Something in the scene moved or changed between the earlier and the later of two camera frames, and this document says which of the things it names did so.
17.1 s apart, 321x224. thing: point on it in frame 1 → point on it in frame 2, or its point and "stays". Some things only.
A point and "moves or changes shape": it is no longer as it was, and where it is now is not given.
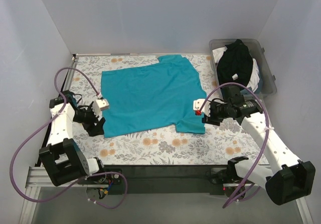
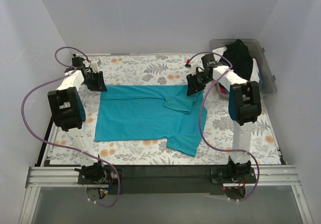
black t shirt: [234, 64] stays
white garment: [254, 82] stays
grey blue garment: [246, 91] stays
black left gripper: [95, 123] → [93, 79]
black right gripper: [211, 114] → [196, 78]
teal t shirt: [138, 99] moves or changes shape
